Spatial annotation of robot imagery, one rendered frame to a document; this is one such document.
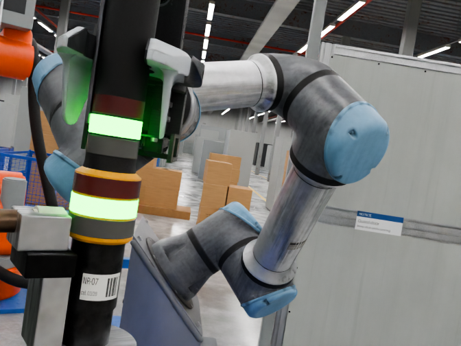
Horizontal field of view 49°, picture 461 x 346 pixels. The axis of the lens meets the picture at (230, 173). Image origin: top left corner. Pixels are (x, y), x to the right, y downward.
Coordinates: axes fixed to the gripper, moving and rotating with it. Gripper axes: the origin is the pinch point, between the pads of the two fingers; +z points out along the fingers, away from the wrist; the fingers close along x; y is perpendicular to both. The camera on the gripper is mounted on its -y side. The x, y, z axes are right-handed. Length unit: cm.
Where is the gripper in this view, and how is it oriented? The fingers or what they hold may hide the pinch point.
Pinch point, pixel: (114, 39)
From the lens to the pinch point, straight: 31.6
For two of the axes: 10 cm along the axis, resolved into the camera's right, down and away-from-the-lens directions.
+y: -1.6, 9.9, 0.5
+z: 0.1, 0.5, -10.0
